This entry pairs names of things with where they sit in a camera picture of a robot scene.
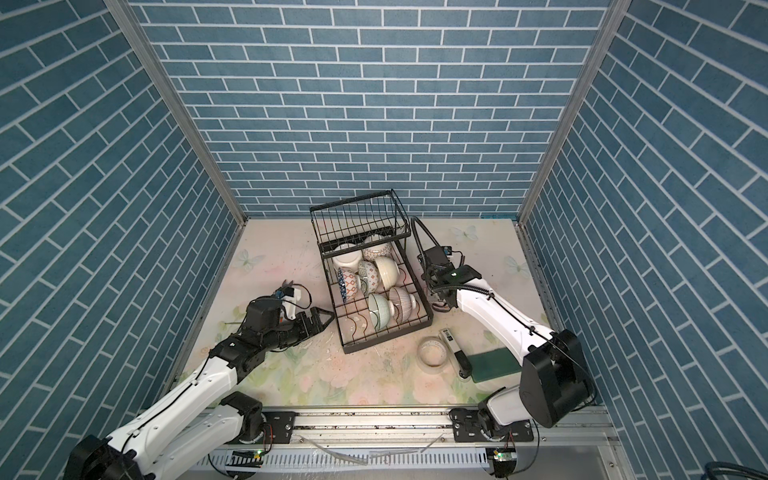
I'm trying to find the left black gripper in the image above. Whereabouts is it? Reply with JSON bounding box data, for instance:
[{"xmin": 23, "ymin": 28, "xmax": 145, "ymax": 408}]
[{"xmin": 262, "ymin": 307, "xmax": 337, "ymax": 353}]

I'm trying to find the brown striped ceramic bowl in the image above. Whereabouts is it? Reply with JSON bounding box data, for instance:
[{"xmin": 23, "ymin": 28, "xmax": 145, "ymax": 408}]
[{"xmin": 388, "ymin": 286, "xmax": 420, "ymax": 324}]

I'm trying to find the cream ceramic bowl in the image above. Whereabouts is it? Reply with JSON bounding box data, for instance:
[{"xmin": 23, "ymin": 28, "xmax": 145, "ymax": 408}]
[{"xmin": 374, "ymin": 256, "xmax": 400, "ymax": 290}]

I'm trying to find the green rimmed striped bowl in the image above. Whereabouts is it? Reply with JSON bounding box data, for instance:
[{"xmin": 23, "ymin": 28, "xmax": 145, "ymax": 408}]
[{"xmin": 358, "ymin": 260, "xmax": 381, "ymax": 295}]

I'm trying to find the blue floral patterned bowl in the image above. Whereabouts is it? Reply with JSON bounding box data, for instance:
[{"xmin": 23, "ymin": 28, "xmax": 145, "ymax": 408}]
[{"xmin": 337, "ymin": 268, "xmax": 362, "ymax": 303}]

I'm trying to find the plain white ceramic bowl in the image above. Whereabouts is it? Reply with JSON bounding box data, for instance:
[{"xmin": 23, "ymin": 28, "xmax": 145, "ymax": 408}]
[{"xmin": 331, "ymin": 243, "xmax": 363, "ymax": 273}]

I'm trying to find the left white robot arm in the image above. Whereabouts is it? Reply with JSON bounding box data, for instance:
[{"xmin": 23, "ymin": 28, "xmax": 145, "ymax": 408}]
[{"xmin": 64, "ymin": 282, "xmax": 337, "ymax": 479}]

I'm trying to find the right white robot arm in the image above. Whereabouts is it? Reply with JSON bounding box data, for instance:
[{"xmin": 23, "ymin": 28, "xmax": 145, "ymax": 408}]
[{"xmin": 418, "ymin": 246, "xmax": 596, "ymax": 439}]

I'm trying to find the green sponge pad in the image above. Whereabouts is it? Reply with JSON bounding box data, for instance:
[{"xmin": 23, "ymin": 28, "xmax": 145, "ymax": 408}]
[{"xmin": 468, "ymin": 348, "xmax": 522, "ymax": 383}]

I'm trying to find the left controller board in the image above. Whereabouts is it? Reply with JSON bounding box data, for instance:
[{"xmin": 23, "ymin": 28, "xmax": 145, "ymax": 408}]
[{"xmin": 225, "ymin": 450, "xmax": 265, "ymax": 471}]

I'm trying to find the controller board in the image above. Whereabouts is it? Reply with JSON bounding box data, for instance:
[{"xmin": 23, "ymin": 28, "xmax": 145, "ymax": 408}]
[
  {"xmin": 485, "ymin": 447, "xmax": 518, "ymax": 479},
  {"xmin": 225, "ymin": 450, "xmax": 265, "ymax": 471}
]

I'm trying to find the right controller board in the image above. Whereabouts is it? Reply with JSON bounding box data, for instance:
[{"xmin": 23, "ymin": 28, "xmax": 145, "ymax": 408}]
[{"xmin": 485, "ymin": 447, "xmax": 518, "ymax": 479}]

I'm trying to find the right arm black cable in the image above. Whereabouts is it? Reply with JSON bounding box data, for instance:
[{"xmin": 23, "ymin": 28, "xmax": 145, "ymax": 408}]
[{"xmin": 410, "ymin": 215, "xmax": 599, "ymax": 415}]

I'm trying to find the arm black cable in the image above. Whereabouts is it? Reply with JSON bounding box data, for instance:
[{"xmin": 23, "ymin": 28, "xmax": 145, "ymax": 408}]
[
  {"xmin": 119, "ymin": 281, "xmax": 316, "ymax": 475},
  {"xmin": 410, "ymin": 215, "xmax": 599, "ymax": 415}
]

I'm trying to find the black wire dish rack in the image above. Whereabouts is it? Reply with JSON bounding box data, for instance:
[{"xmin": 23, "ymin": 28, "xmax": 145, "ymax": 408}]
[{"xmin": 310, "ymin": 190, "xmax": 433, "ymax": 354}]

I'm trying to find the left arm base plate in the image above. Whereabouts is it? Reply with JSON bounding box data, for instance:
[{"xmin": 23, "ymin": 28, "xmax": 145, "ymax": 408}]
[{"xmin": 262, "ymin": 411, "xmax": 297, "ymax": 447}]

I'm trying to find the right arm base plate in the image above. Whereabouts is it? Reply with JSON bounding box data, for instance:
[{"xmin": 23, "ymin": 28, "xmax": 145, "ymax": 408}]
[{"xmin": 448, "ymin": 407, "xmax": 534, "ymax": 443}]

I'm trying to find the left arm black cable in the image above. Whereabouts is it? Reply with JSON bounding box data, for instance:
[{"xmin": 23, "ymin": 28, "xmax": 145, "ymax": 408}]
[{"xmin": 119, "ymin": 281, "xmax": 316, "ymax": 475}]

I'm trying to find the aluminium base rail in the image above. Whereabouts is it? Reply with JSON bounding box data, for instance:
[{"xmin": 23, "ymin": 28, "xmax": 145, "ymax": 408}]
[{"xmin": 122, "ymin": 405, "xmax": 619, "ymax": 463}]

